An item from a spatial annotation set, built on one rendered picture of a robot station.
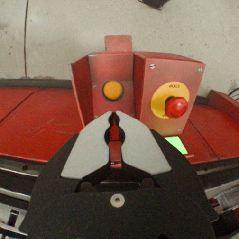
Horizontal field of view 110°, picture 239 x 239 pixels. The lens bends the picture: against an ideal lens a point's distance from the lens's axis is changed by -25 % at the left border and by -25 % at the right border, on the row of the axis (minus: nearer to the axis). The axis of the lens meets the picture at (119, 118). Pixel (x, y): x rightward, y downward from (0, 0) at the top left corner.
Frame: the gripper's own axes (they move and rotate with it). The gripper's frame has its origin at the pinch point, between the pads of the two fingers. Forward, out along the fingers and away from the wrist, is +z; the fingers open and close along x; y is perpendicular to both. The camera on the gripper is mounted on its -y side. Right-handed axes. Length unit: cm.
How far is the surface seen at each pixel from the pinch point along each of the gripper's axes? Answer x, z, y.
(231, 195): 53, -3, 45
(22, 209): -28.1, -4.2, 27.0
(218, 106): 103, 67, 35
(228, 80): 128, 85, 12
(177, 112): 9.7, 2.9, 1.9
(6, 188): -29.8, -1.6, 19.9
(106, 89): -1.4, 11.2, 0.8
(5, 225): -36.1, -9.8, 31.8
